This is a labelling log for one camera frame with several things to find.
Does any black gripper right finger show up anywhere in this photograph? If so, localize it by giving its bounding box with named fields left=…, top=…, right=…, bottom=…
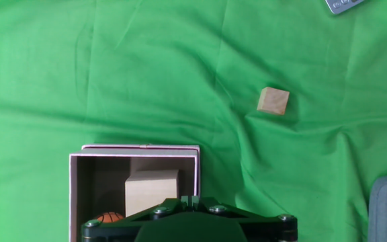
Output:
left=190, top=196, right=298, bottom=242

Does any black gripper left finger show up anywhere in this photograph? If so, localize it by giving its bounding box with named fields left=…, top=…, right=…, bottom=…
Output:
left=81, top=196, right=191, bottom=242

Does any orange mini basketball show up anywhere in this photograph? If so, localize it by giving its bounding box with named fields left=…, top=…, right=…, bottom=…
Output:
left=94, top=211, right=126, bottom=225

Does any large wooden block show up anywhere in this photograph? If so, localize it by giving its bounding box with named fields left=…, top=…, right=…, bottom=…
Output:
left=124, top=169, right=180, bottom=218

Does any pink gift box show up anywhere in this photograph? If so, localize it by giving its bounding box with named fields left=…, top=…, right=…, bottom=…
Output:
left=69, top=153, right=200, bottom=242

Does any small wooden cube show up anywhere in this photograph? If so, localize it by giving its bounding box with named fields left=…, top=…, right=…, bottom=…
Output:
left=256, top=86, right=290, bottom=116

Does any green cloth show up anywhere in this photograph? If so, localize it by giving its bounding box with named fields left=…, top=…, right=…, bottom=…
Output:
left=0, top=0, right=387, bottom=242

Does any silver digital kitchen scale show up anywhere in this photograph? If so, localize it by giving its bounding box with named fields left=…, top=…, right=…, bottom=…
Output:
left=325, top=0, right=366, bottom=15

